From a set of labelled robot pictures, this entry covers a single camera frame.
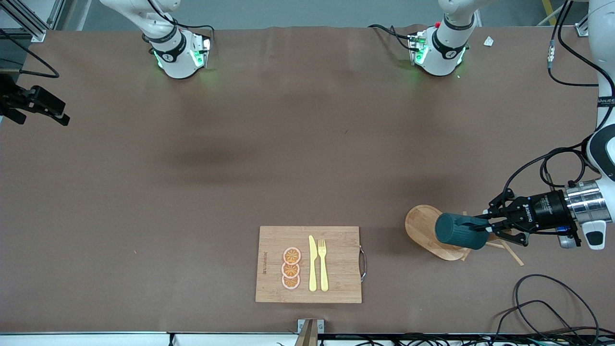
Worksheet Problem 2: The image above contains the black base cable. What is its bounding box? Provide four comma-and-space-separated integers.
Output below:
369, 24, 415, 51
173, 19, 215, 37

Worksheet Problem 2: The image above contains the black left base cable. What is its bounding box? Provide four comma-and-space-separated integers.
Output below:
369, 24, 415, 51

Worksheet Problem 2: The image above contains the aluminium camera mount post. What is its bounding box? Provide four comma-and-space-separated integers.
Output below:
294, 319, 325, 346

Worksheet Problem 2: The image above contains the teal cup with yellow inside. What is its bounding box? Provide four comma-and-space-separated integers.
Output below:
435, 212, 491, 250

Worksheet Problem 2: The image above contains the yellow plastic knife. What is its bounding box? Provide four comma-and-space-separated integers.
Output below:
308, 235, 318, 292

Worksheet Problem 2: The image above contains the yellow plastic fork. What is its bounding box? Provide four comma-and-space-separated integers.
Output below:
318, 239, 329, 292

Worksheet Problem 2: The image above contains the black looped cable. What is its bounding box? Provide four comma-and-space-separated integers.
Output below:
490, 274, 601, 346

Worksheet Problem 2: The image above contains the wooden cup rack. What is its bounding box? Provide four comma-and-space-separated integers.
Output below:
405, 205, 524, 266

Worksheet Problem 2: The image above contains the wooden cutting board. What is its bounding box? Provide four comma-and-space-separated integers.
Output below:
255, 226, 367, 304

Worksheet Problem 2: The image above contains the black right base cable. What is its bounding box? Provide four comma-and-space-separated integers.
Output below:
173, 19, 215, 37

